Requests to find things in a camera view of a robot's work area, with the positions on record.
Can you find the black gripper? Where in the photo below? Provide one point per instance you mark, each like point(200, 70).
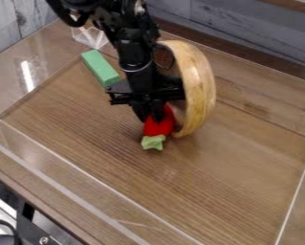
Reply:
point(146, 85)

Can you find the red plush strawberry toy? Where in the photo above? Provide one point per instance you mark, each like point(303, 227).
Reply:
point(156, 131)

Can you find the light wooden bowl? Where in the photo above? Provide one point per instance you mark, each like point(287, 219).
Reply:
point(194, 71)

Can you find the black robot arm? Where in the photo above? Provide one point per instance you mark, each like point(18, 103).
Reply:
point(132, 33)

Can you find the green rectangular block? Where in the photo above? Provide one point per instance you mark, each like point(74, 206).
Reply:
point(100, 68)

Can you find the clear acrylic corner bracket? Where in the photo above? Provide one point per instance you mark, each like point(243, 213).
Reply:
point(89, 36)

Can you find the black table leg frame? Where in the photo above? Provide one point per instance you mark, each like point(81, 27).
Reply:
point(30, 234)

